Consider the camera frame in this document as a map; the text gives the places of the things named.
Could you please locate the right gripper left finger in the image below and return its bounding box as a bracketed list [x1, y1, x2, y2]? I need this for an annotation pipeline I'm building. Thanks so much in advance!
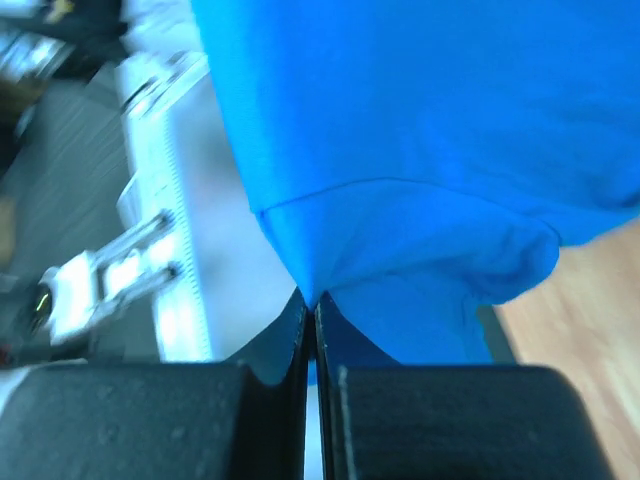
[1, 293, 307, 479]

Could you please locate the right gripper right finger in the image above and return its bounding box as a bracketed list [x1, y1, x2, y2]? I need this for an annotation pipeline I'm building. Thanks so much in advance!
[315, 296, 614, 480]

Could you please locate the blue t shirt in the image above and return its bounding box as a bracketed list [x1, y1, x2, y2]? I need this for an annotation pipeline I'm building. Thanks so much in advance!
[192, 1, 639, 364]

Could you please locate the slotted grey cable duct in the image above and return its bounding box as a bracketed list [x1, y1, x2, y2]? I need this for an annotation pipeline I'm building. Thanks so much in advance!
[116, 52, 214, 362]

